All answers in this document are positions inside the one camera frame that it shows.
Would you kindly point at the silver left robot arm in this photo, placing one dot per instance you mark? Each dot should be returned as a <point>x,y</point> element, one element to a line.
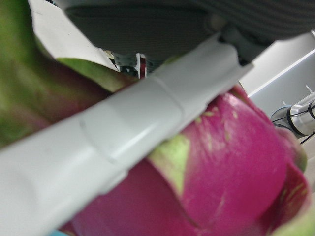
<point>301,116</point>

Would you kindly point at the pink dragon fruit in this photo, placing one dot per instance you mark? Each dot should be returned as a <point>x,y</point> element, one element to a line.
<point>233,159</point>

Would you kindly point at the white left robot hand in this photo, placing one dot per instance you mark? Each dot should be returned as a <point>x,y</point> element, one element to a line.
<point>137,118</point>

